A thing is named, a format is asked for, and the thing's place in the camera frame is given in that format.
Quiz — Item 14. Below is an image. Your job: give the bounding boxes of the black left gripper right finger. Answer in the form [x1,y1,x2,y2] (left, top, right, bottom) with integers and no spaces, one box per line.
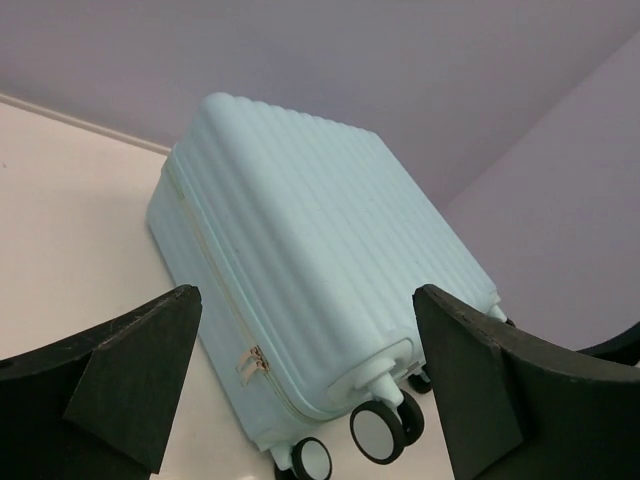
[413,284,639,479]

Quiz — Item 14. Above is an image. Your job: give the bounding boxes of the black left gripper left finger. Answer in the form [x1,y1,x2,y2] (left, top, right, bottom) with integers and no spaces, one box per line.
[1,285,203,479]

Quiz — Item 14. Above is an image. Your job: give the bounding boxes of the light blue hard-shell suitcase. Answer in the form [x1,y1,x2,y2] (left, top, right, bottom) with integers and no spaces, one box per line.
[146,92,505,479]

